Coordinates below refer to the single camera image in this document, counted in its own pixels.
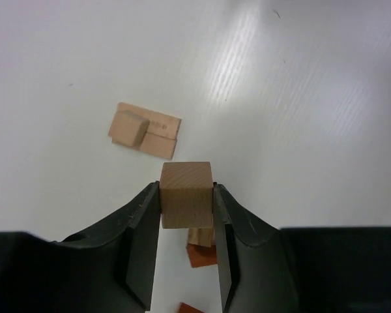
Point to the red-brown arch block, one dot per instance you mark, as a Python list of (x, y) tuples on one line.
[(201, 256)]

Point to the light wood numbered plank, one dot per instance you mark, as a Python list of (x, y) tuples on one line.
[(160, 124)]

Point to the small light wood cube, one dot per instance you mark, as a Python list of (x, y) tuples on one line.
[(186, 195)]

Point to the light wood plank block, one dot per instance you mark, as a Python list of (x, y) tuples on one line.
[(154, 145)]

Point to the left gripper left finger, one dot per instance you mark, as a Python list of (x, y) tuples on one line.
[(106, 267)]

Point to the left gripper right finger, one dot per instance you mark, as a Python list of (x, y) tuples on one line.
[(318, 269)]

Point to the red-brown triangle block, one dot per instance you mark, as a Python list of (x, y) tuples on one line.
[(185, 308)]

